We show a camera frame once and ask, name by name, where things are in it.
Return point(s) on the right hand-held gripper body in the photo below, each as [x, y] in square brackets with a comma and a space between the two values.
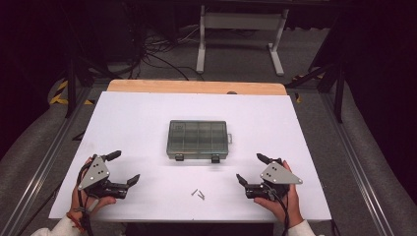
[278, 175]

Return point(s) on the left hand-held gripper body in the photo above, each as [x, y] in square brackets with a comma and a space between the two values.
[98, 183]

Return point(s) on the small silver screw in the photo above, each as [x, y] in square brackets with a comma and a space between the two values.
[200, 193]
[194, 192]
[202, 197]

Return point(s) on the clear grey compartment box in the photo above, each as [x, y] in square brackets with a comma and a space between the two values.
[196, 139]

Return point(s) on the person's left hand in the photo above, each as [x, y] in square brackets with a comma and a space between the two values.
[95, 203]

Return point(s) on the person's right hand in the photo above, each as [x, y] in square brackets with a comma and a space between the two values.
[291, 206]

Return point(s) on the white board sheet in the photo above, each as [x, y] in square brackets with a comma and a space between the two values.
[147, 131]

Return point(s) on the red wrist band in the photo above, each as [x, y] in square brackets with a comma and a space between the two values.
[73, 221]

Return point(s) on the yellow black floor tape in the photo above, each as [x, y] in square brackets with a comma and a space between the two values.
[59, 96]
[298, 97]

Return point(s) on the black stand legs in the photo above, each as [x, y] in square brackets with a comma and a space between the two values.
[71, 85]
[338, 91]

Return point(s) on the wooden table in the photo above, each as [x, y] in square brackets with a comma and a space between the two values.
[196, 87]

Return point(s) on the aluminium floor rail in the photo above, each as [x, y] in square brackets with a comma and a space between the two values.
[357, 170]
[42, 170]

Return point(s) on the white metal stand frame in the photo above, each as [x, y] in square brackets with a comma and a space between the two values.
[241, 21]

